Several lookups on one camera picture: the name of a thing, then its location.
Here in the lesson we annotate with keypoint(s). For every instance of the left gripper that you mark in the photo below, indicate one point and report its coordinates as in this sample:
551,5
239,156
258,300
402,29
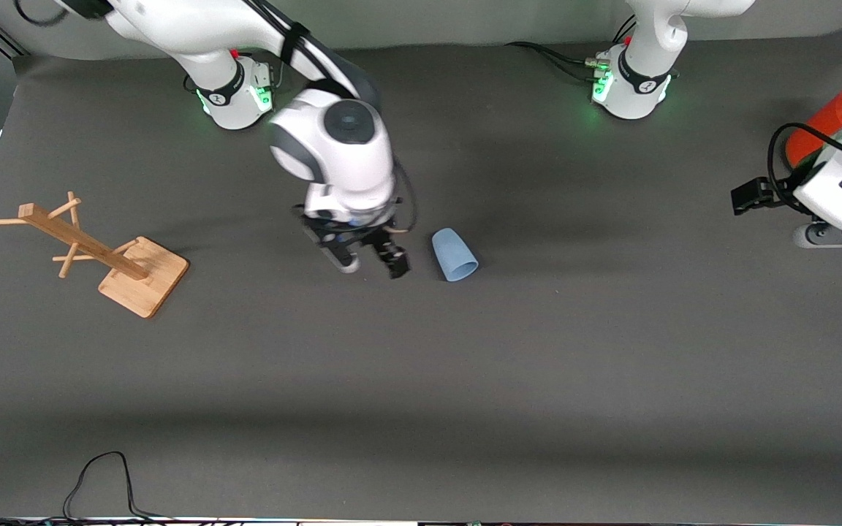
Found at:
751,195

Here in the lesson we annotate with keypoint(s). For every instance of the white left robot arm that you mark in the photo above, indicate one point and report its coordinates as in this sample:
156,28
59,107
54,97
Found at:
640,73

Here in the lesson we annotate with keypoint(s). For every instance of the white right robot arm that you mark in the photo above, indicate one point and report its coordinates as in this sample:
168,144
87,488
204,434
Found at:
362,164

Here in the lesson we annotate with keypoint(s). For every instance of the dark gray table cloth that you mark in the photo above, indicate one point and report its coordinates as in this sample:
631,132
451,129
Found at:
421,365

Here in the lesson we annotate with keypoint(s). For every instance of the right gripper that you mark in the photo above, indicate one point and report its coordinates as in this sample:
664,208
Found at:
372,239

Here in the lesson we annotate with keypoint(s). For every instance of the light blue plastic cup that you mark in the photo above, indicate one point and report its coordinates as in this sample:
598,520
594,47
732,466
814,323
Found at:
454,256

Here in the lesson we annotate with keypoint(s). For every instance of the orange cylindrical sleeve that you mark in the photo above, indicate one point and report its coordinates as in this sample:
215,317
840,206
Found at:
819,128

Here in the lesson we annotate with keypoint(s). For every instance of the wooden mug tree rack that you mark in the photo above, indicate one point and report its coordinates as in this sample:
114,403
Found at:
139,281

